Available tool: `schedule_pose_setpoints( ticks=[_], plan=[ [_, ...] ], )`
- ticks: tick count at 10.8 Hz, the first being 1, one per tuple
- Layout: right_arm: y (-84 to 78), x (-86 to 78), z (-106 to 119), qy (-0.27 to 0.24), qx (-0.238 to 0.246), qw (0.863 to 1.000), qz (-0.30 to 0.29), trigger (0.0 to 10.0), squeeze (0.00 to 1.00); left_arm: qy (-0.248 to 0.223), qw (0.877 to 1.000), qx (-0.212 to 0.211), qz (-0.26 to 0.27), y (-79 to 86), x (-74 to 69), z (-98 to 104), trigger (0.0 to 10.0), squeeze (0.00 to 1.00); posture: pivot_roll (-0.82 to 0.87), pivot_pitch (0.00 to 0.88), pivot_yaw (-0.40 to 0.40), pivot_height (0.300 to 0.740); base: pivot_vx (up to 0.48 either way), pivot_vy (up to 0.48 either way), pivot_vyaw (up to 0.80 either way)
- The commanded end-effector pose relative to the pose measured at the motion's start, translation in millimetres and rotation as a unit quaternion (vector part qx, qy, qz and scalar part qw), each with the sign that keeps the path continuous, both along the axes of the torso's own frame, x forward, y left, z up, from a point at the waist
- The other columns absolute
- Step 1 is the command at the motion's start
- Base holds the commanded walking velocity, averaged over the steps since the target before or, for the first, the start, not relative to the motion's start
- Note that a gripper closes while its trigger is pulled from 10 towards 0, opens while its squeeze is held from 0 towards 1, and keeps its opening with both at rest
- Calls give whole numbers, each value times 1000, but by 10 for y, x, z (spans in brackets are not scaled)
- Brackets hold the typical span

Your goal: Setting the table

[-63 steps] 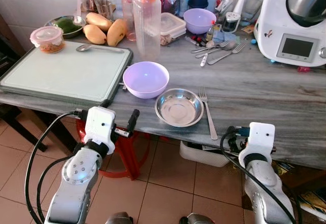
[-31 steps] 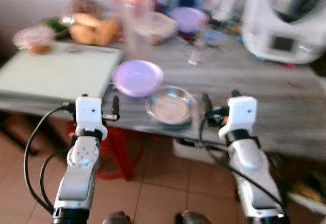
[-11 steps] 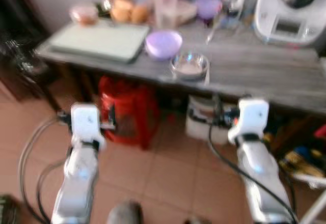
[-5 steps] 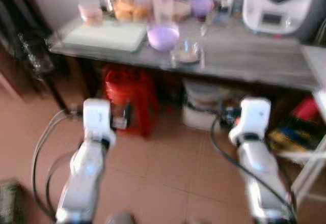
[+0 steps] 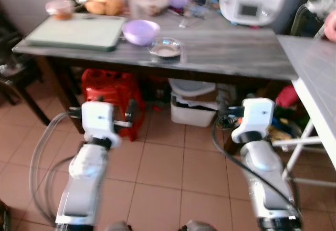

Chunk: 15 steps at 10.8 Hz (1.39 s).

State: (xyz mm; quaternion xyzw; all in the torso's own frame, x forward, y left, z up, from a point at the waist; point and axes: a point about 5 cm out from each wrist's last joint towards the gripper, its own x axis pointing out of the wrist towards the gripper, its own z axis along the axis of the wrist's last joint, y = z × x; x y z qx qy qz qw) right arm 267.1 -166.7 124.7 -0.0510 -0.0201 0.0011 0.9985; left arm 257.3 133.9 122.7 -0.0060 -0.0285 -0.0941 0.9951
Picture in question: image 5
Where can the grey robot left knee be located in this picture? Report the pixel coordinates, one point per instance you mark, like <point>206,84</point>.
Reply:
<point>118,226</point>

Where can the pink round plastic object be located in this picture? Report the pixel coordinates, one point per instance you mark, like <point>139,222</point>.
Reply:
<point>331,26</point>

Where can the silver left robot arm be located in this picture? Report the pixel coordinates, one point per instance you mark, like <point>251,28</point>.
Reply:
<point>84,178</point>

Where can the glass container with pink lid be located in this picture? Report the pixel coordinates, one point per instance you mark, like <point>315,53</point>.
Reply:
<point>60,9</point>

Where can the white kitchen machine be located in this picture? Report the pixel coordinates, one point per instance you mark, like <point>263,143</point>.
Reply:
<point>257,5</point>

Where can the grey robot right knee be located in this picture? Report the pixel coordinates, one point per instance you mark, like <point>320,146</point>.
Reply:
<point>198,226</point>

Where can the clear plastic food box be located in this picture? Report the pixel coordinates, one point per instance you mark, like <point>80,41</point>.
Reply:
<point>156,2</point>

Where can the large purple bowl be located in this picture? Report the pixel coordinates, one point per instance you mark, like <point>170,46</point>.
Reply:
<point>140,31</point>

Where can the blue yellow patterned cloth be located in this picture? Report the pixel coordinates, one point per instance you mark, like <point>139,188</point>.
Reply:
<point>283,128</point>

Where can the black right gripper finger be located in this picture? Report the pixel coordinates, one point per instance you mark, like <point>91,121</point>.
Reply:
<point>223,106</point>

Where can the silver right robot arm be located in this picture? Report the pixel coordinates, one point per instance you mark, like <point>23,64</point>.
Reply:
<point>265,168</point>

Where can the pale green cutting board tray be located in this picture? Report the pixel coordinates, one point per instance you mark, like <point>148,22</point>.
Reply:
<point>73,31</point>

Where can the white folding table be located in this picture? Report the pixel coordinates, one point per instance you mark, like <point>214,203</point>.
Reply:
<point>315,68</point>

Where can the red plastic stool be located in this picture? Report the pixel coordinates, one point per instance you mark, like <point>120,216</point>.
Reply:
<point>113,89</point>

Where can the red bag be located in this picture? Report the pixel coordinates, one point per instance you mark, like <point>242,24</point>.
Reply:
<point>287,95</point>

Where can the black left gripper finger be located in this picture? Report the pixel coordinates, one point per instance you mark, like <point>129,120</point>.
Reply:
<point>100,100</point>
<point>132,111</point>

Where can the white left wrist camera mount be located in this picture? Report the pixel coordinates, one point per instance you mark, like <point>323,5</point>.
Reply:
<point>100,121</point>

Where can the white plastic bin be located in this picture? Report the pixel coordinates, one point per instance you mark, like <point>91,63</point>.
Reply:
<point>191,110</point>

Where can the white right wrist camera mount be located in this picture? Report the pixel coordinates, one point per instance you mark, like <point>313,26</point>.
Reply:
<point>257,115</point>

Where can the dark wooden chair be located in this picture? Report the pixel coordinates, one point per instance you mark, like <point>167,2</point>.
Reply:
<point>13,79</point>

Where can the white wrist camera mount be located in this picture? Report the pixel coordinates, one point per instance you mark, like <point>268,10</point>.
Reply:
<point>257,115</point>
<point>100,121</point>

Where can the round metal plate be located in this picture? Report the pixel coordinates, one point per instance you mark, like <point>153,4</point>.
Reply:
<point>165,49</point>

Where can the grey robot knee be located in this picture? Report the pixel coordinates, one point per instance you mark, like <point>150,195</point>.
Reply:
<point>198,226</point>
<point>118,226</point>

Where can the black chair backrest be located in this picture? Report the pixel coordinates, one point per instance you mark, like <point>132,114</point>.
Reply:
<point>304,23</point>

